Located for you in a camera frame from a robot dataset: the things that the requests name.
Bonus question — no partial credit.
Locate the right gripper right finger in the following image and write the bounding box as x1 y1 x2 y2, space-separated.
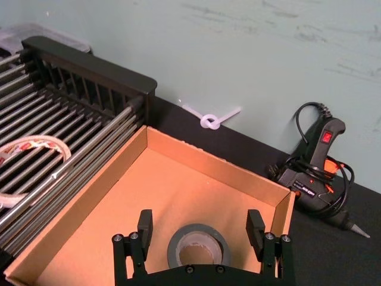
245 209 296 278

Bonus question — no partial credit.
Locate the pale wall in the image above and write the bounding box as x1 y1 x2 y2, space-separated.
0 0 381 189

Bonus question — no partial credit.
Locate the silver tape roll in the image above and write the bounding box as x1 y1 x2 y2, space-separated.
167 223 232 269

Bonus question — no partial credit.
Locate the black rack with steel bars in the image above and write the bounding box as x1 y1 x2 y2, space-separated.
0 36 158 260

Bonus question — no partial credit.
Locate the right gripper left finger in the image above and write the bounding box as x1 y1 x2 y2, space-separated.
112 209 154 279

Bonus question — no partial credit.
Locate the white tape roll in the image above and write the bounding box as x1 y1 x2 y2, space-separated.
0 135 73 210

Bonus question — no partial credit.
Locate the shallow brown cardboard tray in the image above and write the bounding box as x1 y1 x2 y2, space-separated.
1 125 296 286

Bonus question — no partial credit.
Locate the black table cloth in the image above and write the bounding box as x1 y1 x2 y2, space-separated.
0 96 381 286

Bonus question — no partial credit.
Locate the black corded tool red switch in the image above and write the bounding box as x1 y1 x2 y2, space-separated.
266 101 371 240

